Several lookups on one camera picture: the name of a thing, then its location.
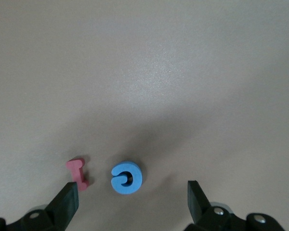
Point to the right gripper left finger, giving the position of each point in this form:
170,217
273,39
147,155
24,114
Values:
65,204

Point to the red letter I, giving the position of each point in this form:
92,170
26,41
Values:
77,173

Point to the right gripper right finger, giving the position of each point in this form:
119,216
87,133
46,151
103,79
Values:
197,204

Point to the blue letter G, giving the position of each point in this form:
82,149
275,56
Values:
136,185

